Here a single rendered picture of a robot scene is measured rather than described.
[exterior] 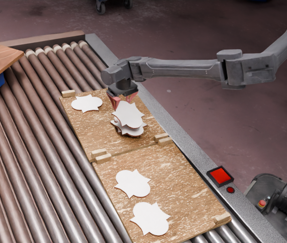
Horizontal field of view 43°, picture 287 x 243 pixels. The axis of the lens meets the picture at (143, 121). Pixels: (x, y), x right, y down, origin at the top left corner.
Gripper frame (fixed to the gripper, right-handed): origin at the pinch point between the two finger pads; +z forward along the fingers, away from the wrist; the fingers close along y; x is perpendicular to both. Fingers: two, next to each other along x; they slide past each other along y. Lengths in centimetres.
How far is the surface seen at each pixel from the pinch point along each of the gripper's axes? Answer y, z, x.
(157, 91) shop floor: 130, 104, 96
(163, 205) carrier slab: -13.4, 11.5, -40.6
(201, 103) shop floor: 152, 105, 60
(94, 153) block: -19.7, 8.5, -9.1
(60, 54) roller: 11, 12, 64
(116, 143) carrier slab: -7.8, 11.2, -7.6
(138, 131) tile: 1.3, 7.9, -10.2
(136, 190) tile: -17.4, 10.5, -30.6
